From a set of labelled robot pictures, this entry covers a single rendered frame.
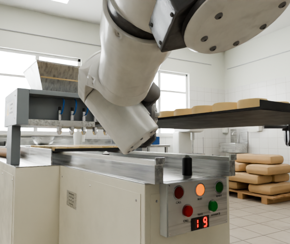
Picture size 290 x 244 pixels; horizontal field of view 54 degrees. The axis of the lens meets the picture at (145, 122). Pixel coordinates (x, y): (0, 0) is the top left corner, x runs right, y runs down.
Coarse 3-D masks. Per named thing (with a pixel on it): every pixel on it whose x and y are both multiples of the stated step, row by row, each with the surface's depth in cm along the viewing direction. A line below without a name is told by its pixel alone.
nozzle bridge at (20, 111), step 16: (16, 96) 122; (32, 96) 133; (48, 96) 133; (64, 96) 133; (16, 112) 121; (32, 112) 133; (48, 112) 137; (64, 112) 141; (80, 112) 146; (16, 128) 130; (64, 128) 162; (80, 128) 162; (16, 144) 130; (16, 160) 129
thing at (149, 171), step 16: (64, 160) 128; (80, 160) 113; (96, 160) 100; (112, 160) 91; (128, 160) 82; (144, 160) 76; (160, 160) 72; (128, 176) 82; (144, 176) 75; (160, 176) 73
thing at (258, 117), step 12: (240, 108) 44; (252, 108) 42; (264, 108) 42; (276, 108) 43; (288, 108) 45; (168, 120) 63; (180, 120) 63; (192, 120) 63; (204, 120) 62; (216, 120) 62; (228, 120) 62; (240, 120) 62; (252, 120) 62; (264, 120) 62; (276, 120) 62; (288, 120) 62
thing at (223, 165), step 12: (132, 156) 135; (144, 156) 127; (156, 156) 119; (168, 156) 113; (180, 156) 107; (192, 156) 102; (204, 156) 97; (216, 156) 92; (228, 156) 91; (180, 168) 107; (192, 168) 101; (204, 168) 97; (216, 168) 92; (228, 168) 88
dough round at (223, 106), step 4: (216, 104) 51; (220, 104) 50; (224, 104) 50; (228, 104) 49; (232, 104) 50; (236, 104) 50; (212, 108) 52; (216, 108) 51; (220, 108) 50; (224, 108) 50; (228, 108) 49; (232, 108) 49; (236, 108) 50
